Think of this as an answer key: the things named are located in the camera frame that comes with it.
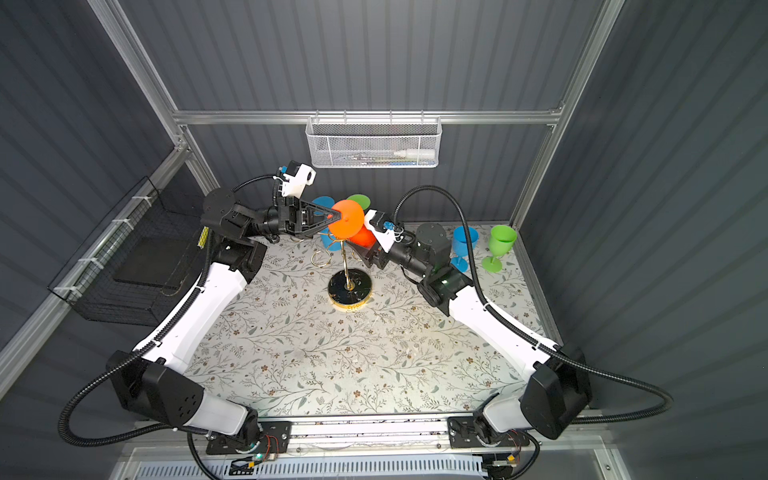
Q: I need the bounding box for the white mesh wall basket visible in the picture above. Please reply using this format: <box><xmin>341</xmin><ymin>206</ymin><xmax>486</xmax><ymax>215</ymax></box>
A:
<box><xmin>305</xmin><ymin>119</ymin><xmax>443</xmax><ymax>169</ymax></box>

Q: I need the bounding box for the aluminium corner frame post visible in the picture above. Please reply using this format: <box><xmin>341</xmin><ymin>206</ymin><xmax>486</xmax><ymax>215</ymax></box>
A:
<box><xmin>88</xmin><ymin>1</ymin><xmax>220</xmax><ymax>194</ymax></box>

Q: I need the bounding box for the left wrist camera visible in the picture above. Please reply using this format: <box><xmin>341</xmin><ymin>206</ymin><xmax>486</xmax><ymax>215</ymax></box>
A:
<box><xmin>275</xmin><ymin>161</ymin><xmax>316</xmax><ymax>198</ymax></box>

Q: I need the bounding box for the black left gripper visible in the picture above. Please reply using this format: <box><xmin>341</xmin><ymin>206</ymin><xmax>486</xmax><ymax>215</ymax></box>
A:
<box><xmin>242</xmin><ymin>203</ymin><xmax>340</xmax><ymax>245</ymax></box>

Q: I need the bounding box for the green wine glass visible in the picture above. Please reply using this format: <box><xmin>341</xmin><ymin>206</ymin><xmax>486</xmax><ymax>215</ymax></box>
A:
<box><xmin>482</xmin><ymin>225</ymin><xmax>517</xmax><ymax>273</ymax></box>
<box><xmin>348</xmin><ymin>193</ymin><xmax>371</xmax><ymax>212</ymax></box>

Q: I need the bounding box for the gold wire glass rack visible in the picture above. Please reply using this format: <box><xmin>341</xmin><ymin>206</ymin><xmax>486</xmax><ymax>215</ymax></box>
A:
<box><xmin>319</xmin><ymin>230</ymin><xmax>373</xmax><ymax>310</ymax></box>

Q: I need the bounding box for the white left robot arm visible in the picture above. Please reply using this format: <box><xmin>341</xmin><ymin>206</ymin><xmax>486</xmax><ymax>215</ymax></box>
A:
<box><xmin>108</xmin><ymin>188</ymin><xmax>344</xmax><ymax>444</ymax></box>

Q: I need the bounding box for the black corrugated cable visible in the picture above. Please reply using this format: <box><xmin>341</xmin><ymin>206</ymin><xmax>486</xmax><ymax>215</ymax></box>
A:
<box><xmin>57</xmin><ymin>172</ymin><xmax>283</xmax><ymax>448</ymax></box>
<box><xmin>392</xmin><ymin>184</ymin><xmax>674</xmax><ymax>425</ymax></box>

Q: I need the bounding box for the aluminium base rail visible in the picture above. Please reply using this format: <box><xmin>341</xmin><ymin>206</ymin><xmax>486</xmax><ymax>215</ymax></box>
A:
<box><xmin>143</xmin><ymin>410</ymin><xmax>613</xmax><ymax>466</ymax></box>

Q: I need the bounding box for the white vented cover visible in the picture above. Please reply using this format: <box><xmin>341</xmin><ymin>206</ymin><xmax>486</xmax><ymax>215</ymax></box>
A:
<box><xmin>134</xmin><ymin>454</ymin><xmax>490</xmax><ymax>480</ymax></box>

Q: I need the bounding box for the left black corrugated cable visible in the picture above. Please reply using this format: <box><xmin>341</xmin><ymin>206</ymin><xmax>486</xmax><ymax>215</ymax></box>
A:
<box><xmin>57</xmin><ymin>172</ymin><xmax>283</xmax><ymax>448</ymax></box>

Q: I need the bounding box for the right black corrugated cable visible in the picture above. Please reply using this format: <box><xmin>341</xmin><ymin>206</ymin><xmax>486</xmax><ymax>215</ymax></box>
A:
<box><xmin>392</xmin><ymin>184</ymin><xmax>674</xmax><ymax>425</ymax></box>

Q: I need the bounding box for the black wire side basket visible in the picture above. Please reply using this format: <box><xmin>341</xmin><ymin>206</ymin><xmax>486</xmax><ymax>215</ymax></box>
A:
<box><xmin>48</xmin><ymin>178</ymin><xmax>205</xmax><ymax>327</ymax></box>

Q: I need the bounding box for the right aluminium corner post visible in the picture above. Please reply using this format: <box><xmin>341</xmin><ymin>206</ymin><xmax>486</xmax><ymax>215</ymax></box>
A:
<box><xmin>509</xmin><ymin>0</ymin><xmax>625</xmax><ymax>229</ymax></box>

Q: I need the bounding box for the blue wine glass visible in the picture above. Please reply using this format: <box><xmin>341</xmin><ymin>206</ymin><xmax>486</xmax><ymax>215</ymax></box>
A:
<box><xmin>310</xmin><ymin>196</ymin><xmax>343</xmax><ymax>252</ymax></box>
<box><xmin>451</xmin><ymin>227</ymin><xmax>479</xmax><ymax>273</ymax></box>

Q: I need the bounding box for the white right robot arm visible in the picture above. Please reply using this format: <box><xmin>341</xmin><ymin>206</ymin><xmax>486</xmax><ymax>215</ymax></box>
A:
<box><xmin>363</xmin><ymin>219</ymin><xmax>591</xmax><ymax>442</ymax></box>

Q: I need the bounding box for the red wine glass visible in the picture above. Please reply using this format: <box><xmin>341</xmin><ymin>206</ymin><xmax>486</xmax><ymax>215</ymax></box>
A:
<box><xmin>329</xmin><ymin>199</ymin><xmax>376</xmax><ymax>248</ymax></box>

